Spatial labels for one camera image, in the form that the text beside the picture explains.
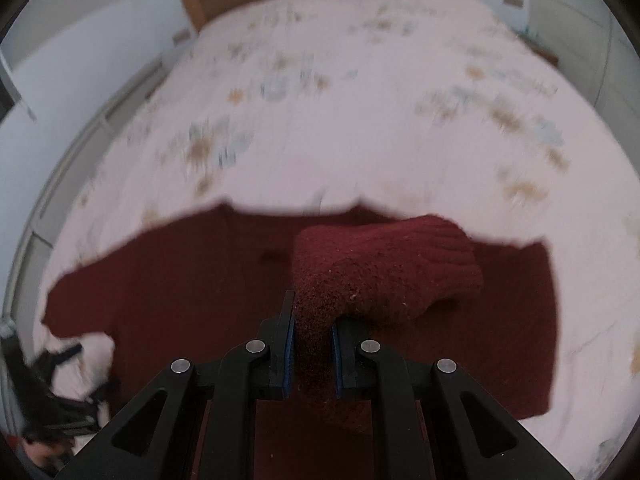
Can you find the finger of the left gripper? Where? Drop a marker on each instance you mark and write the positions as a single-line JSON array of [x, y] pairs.
[[47, 362]]

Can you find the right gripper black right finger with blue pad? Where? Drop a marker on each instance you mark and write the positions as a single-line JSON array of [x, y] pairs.
[[434, 421]]

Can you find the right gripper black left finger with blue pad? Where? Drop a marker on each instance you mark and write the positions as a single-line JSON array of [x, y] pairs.
[[195, 420]]

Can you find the dark red knitted sweater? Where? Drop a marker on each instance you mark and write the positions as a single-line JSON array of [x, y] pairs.
[[200, 286]]

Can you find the pink floral bedspread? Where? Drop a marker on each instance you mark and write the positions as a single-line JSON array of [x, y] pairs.
[[418, 107]]

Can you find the wooden nightstand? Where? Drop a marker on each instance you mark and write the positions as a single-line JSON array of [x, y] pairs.
[[541, 50]]

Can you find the white wardrobe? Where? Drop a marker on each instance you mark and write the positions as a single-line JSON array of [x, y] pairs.
[[594, 54]]

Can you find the left wall socket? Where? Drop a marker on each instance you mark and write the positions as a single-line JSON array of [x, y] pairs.
[[181, 36]]

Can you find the wall socket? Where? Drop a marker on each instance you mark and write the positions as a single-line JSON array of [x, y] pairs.
[[515, 3], [181, 36]]

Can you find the right wall socket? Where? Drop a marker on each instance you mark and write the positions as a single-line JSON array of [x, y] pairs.
[[515, 3]]

